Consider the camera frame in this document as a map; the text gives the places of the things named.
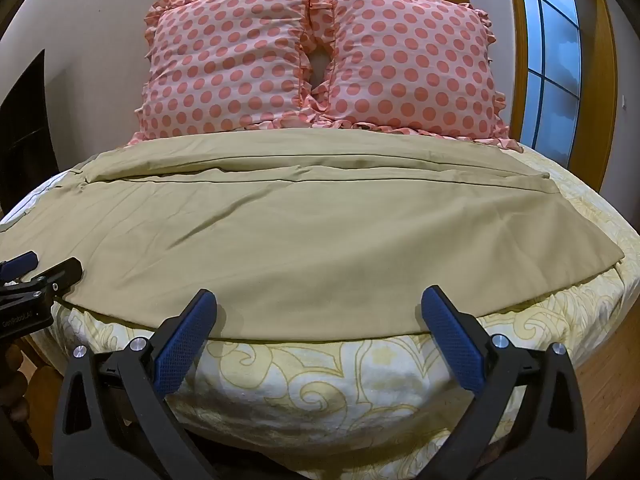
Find pink polka dot pillow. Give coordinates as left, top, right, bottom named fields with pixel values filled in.
left=134, top=0, right=321, bottom=141
left=305, top=0, right=508, bottom=142

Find wooden framed window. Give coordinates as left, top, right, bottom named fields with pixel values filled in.
left=417, top=0, right=618, bottom=156

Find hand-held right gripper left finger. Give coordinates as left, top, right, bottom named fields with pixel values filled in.
left=53, top=288, right=218, bottom=480

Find khaki pants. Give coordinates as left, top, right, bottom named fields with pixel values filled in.
left=0, top=128, right=625, bottom=345

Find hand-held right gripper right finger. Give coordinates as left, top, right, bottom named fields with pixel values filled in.
left=421, top=285, right=589, bottom=480

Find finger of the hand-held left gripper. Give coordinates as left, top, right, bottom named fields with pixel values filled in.
left=0, top=251, right=40, bottom=282
left=22, top=257, right=84, bottom=300

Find dark wooden furniture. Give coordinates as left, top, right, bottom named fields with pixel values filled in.
left=0, top=49, right=60, bottom=221

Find yellow floral white mattress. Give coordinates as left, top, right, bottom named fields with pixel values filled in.
left=0, top=135, right=640, bottom=480

